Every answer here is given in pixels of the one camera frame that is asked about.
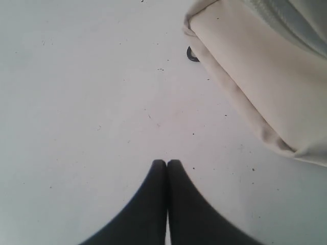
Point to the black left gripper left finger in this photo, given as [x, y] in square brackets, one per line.
[143, 220]

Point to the cream duffel bag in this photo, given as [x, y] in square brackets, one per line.
[270, 59]

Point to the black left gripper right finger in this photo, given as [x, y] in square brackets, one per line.
[192, 220]

